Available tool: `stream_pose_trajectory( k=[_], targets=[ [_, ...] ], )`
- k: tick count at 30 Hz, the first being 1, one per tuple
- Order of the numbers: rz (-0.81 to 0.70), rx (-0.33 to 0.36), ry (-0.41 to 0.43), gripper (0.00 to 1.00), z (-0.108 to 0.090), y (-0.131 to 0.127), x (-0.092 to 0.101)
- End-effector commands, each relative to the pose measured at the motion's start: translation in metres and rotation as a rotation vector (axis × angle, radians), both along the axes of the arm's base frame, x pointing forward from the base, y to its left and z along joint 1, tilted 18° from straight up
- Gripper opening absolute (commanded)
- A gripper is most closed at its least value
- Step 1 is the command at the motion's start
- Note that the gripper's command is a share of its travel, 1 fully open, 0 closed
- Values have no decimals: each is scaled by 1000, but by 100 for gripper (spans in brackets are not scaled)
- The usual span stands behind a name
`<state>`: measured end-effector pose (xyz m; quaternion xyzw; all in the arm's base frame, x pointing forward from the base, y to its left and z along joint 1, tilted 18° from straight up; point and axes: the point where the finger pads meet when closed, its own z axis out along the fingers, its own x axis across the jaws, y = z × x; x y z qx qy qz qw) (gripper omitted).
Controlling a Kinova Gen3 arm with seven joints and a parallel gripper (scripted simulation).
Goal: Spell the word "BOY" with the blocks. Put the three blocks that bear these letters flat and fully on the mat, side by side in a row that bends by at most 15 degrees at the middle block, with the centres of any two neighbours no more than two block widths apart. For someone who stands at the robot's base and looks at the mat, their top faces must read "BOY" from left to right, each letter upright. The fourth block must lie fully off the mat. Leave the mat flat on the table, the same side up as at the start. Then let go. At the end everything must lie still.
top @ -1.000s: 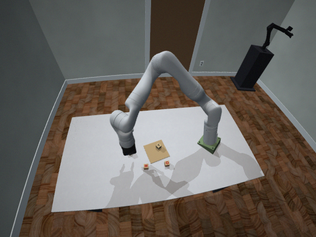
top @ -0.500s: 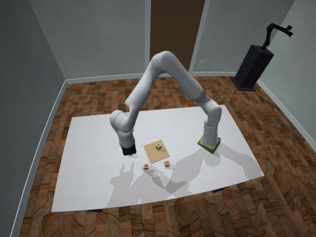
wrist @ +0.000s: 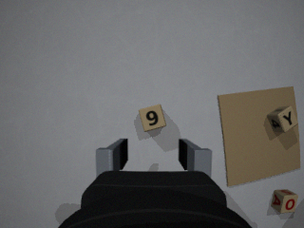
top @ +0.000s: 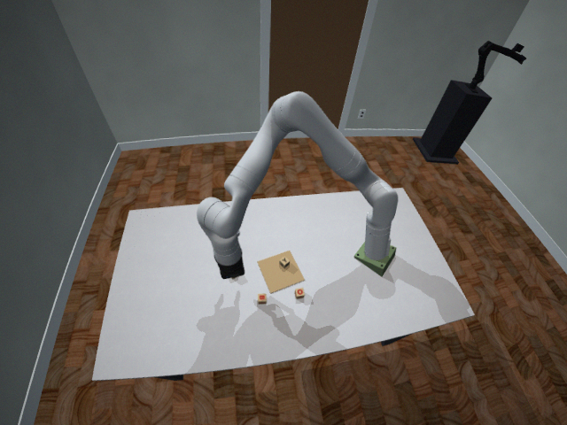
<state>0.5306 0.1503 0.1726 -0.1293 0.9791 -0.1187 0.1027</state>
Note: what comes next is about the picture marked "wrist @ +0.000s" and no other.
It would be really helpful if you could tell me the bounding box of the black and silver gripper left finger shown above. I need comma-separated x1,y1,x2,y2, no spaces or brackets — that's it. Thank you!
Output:
96,139,128,177

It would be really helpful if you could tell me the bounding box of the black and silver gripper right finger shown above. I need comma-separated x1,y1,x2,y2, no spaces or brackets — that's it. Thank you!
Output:
179,139,212,178

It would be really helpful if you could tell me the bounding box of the tan flat mat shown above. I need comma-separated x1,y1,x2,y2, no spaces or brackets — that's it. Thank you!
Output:
218,86,300,186

